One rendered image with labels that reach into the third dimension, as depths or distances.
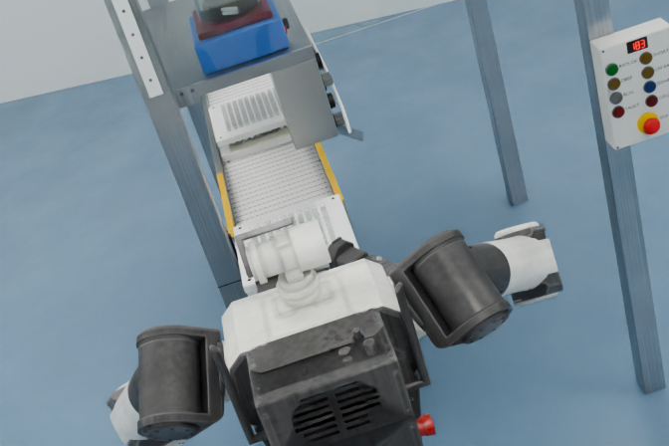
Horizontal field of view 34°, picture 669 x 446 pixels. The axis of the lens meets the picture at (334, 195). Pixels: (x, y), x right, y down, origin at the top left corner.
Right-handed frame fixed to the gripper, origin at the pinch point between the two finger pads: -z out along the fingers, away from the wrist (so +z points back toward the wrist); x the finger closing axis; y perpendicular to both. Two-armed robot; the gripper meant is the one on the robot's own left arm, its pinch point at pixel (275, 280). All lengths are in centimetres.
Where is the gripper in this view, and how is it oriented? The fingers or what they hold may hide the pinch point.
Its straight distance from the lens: 217.7
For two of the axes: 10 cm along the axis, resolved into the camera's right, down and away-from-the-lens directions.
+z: 0.5, 5.2, -8.6
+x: 2.5, 8.2, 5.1
